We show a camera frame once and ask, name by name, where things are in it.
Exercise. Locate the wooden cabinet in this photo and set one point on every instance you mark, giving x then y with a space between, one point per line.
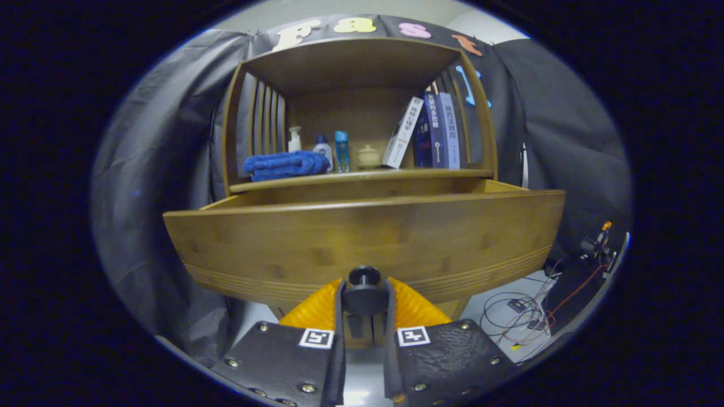
350 68

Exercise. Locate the blue folded towel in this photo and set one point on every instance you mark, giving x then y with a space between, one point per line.
285 165

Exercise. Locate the white book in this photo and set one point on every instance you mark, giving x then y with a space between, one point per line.
401 135

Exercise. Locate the wooden countertop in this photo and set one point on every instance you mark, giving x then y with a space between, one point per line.
367 174

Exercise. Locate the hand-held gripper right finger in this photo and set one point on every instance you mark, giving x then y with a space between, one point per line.
447 367

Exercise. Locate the light blue book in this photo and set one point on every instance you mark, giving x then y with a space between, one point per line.
450 133

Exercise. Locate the white bottle with blue cap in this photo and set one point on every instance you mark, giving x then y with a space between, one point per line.
323 150

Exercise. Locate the clear blue bottle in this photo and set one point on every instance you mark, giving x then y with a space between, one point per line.
341 151

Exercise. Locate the white pump bottle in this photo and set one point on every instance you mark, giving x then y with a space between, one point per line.
294 141

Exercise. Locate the cream lidded teacup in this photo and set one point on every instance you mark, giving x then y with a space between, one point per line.
369 156

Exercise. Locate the dark blue book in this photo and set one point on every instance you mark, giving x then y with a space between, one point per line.
429 133

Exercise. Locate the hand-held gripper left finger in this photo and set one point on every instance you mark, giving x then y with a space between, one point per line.
283 367

